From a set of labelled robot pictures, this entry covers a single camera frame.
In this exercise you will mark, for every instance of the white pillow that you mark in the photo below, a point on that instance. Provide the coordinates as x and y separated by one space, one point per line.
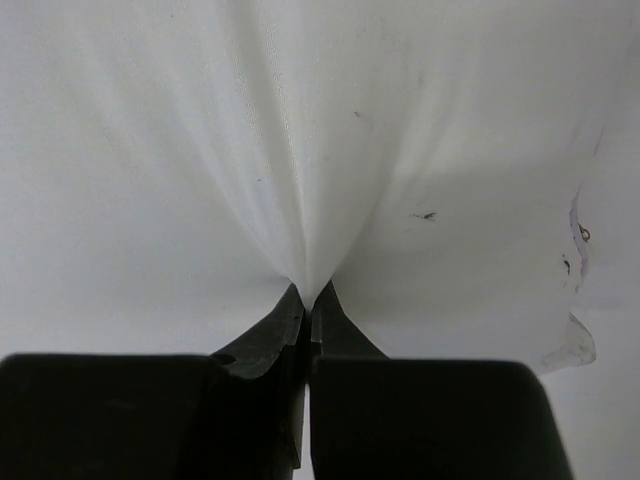
168 168

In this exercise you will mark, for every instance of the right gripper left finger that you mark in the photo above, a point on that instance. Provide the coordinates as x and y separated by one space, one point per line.
234 414

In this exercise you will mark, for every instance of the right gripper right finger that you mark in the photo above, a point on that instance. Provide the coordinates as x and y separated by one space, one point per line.
374 417

